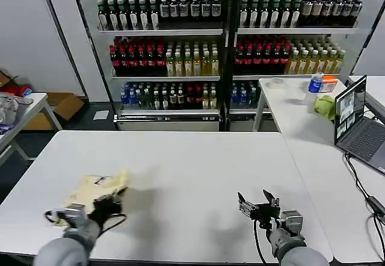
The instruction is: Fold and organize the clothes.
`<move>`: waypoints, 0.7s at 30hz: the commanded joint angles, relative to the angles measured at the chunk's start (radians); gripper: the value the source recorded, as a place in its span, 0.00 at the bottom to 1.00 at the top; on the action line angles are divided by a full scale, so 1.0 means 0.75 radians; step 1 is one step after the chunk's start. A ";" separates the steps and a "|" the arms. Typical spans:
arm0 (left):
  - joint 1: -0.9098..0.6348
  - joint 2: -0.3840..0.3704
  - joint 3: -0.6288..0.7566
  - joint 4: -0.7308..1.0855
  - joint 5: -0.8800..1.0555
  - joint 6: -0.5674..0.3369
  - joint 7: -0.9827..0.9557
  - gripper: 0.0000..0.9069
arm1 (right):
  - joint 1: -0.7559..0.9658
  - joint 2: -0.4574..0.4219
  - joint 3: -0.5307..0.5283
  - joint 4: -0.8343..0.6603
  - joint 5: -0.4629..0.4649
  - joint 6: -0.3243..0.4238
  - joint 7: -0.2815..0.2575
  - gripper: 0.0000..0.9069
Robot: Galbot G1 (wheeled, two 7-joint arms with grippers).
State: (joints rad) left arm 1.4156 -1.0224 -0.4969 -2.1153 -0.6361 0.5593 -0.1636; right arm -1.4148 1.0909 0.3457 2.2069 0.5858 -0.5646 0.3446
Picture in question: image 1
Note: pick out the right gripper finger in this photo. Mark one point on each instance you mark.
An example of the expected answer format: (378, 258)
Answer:
(273, 201)
(246, 208)

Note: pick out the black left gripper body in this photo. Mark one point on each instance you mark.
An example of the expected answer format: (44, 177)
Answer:
(105, 209)

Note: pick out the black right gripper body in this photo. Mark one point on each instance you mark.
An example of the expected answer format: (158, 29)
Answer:
(266, 213)

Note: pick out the pale yellow shirt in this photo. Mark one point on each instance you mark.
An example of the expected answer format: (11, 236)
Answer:
(90, 190)

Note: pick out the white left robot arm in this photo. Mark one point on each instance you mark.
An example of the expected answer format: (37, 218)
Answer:
(72, 242)

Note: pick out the white side table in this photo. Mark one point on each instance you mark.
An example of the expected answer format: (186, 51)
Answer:
(288, 109)

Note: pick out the white paper sheet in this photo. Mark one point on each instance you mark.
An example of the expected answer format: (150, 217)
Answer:
(100, 115)

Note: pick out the black power adapter brick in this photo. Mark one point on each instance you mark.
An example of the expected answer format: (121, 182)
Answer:
(376, 204)

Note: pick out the crumpled green cloth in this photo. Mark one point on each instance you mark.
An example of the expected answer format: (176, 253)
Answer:
(324, 106)

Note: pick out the open brown cardboard box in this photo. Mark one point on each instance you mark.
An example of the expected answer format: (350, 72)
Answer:
(61, 108)

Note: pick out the grey open laptop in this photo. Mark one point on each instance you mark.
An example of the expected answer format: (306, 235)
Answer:
(359, 130)

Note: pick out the white tape roll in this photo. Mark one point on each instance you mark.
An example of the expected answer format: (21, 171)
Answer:
(276, 83)

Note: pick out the small white table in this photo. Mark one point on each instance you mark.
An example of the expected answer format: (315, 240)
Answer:
(27, 112)

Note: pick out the clear blue-label water bottle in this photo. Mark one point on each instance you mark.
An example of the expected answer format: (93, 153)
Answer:
(315, 84)

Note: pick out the orange and white box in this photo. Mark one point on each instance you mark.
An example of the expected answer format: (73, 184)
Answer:
(330, 84)

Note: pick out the pile of clear plastic bags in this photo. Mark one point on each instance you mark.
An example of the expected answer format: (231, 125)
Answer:
(10, 109)

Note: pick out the red fabric bundle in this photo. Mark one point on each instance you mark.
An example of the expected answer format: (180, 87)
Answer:
(16, 91)

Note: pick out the small brown cardboard box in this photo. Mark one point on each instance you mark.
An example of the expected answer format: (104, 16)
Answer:
(6, 79)

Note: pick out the bottle shelf without drawer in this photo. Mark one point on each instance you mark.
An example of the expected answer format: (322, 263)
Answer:
(288, 37)

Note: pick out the bottle shelf with drawer base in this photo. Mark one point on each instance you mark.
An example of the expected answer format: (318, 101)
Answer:
(162, 52)

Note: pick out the grey slanted frame pole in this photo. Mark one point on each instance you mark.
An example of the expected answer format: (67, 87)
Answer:
(60, 37)

